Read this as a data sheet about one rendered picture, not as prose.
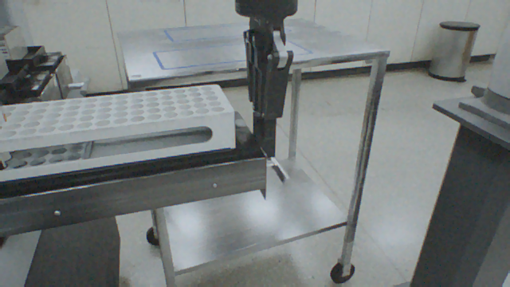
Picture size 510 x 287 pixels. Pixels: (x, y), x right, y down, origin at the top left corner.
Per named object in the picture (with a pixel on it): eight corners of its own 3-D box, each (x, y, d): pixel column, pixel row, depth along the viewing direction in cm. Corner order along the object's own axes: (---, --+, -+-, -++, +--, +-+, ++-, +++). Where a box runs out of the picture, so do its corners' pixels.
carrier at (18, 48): (18, 53, 82) (9, 25, 79) (29, 52, 83) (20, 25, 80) (2, 67, 72) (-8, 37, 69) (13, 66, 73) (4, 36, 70)
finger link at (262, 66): (281, 30, 44) (286, 32, 43) (280, 114, 49) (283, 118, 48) (251, 32, 43) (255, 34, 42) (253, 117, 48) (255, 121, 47)
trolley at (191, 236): (166, 349, 104) (111, 81, 65) (147, 242, 142) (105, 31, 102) (357, 281, 126) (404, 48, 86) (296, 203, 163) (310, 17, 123)
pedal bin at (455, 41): (448, 84, 302) (463, 28, 280) (417, 71, 334) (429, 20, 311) (476, 81, 310) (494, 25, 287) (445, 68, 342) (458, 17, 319)
